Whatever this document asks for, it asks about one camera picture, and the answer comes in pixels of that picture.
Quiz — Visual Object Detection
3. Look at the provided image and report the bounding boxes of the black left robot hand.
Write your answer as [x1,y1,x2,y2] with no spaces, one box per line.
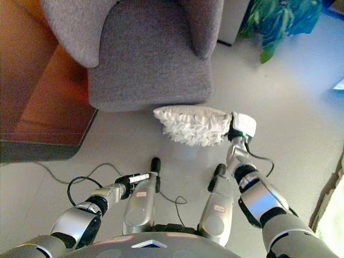
[114,171,151,200]

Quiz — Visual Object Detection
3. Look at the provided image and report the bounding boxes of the pale fabric curtain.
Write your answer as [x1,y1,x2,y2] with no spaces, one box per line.
[309,161,344,240]

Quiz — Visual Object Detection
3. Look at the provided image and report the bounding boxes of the silver robot leg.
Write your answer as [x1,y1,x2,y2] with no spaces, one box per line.
[122,157,162,234]
[197,163,240,248]

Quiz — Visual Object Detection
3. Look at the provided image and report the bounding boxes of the silver left robot leg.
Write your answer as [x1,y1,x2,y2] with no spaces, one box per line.
[122,157,162,234]

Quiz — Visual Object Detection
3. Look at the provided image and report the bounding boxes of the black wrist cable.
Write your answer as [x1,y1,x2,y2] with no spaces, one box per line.
[67,176,105,208]
[243,134,275,178]

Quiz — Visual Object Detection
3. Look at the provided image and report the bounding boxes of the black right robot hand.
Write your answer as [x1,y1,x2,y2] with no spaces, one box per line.
[227,111,257,142]

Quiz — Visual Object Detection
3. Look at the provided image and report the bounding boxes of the orange sofa with grey shell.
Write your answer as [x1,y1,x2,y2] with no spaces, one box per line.
[0,0,99,164]

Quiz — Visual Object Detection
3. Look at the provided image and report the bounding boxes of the white fringed pillow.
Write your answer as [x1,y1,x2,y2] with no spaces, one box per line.
[153,105,235,148]

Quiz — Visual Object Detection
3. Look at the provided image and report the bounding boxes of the green leafy plant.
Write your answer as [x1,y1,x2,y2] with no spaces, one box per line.
[238,0,323,65]

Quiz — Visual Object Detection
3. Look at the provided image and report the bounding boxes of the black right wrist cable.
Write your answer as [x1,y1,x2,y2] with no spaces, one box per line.
[243,134,275,178]

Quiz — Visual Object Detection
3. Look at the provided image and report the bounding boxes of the grey fabric armchair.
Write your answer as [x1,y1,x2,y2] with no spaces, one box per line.
[40,0,225,113]

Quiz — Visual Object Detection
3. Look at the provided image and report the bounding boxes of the grey robot torso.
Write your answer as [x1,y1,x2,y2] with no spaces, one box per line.
[61,223,242,258]

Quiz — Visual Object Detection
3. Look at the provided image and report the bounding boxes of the silver right robot leg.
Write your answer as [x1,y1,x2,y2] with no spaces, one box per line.
[197,163,240,248]

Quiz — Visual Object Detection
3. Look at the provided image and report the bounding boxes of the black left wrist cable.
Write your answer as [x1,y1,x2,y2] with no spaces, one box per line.
[67,176,105,208]

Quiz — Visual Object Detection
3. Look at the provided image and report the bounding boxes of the thin black floor cable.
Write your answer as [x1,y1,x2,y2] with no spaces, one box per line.
[37,161,188,227]

